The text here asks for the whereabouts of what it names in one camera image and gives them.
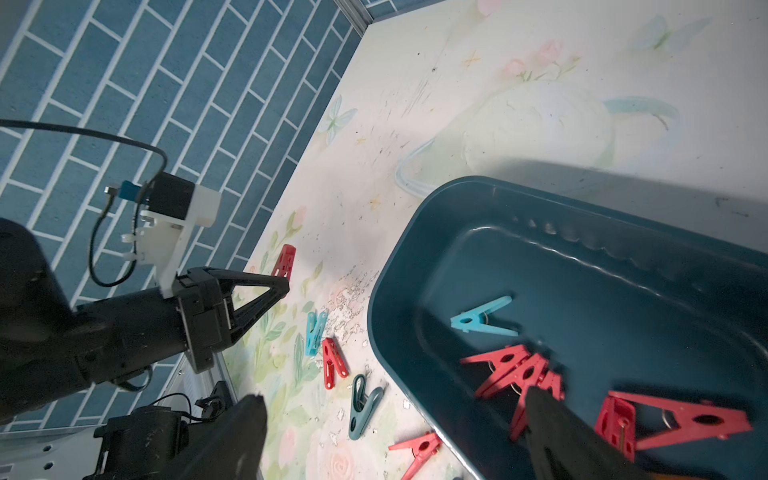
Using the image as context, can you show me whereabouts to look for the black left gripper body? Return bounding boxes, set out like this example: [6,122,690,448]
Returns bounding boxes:
[75,272,234,383]

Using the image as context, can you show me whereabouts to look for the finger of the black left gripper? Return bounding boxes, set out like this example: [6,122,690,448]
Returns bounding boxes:
[206,268,290,345]

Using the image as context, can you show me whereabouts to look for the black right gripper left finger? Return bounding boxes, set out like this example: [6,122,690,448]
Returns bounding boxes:
[157,394,268,479]

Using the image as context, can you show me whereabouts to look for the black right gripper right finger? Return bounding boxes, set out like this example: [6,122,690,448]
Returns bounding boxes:
[525,387,648,479]

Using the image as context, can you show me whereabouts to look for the red clothespin row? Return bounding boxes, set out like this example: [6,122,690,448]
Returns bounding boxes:
[271,244,296,280]

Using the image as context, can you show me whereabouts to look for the light teal clothespin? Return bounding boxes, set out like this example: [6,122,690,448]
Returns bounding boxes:
[450,295,519,337]
[305,310,328,358]

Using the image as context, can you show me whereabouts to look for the dark teal storage box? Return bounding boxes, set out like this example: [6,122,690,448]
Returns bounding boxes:
[368,177,767,479]

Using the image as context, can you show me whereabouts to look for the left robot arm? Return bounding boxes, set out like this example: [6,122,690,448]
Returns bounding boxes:
[1,219,290,423]

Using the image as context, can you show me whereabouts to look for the red clothespin in box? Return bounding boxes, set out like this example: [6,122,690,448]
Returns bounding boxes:
[595,391,752,461]

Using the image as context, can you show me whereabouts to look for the light teal clothespin in box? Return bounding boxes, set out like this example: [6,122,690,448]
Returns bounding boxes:
[450,295,519,337]

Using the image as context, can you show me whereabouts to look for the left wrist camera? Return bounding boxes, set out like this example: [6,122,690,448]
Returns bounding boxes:
[105,172,221,298]

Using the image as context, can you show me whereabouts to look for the aluminium corner post left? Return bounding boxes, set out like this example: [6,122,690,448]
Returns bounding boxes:
[334,0,374,36]

